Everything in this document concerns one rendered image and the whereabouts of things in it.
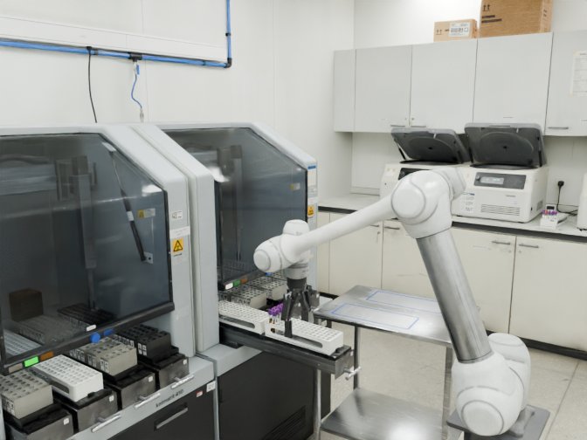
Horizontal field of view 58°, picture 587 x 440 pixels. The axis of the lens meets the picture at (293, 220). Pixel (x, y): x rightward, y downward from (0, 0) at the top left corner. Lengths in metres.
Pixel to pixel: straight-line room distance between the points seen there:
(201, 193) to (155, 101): 1.38
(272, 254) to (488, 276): 2.60
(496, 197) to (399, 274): 0.99
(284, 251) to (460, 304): 0.59
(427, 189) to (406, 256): 2.88
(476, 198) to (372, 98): 1.28
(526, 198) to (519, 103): 0.72
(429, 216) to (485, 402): 0.51
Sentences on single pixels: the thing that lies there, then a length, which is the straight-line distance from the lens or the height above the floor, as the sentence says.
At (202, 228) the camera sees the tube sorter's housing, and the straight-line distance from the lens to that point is 2.05.
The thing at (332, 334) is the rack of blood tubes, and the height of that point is 0.87.
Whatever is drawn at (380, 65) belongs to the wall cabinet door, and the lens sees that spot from 4.65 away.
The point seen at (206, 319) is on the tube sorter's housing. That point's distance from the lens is 2.16.
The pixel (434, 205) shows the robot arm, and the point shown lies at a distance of 1.48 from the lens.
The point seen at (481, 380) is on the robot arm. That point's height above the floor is 0.95.
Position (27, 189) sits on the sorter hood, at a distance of 1.72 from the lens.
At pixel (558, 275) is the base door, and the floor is 0.58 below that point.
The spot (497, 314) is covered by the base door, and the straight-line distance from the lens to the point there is 4.20.
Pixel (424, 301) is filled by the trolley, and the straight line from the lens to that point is 2.51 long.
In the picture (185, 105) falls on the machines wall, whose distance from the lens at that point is 3.48.
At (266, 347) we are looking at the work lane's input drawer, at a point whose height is 0.78.
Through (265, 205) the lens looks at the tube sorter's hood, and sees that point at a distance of 2.30.
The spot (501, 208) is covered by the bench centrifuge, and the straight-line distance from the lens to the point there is 4.03.
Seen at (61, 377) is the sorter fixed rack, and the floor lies 0.87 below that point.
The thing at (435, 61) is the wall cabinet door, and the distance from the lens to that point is 4.45.
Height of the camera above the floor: 1.66
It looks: 11 degrees down
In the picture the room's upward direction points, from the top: straight up
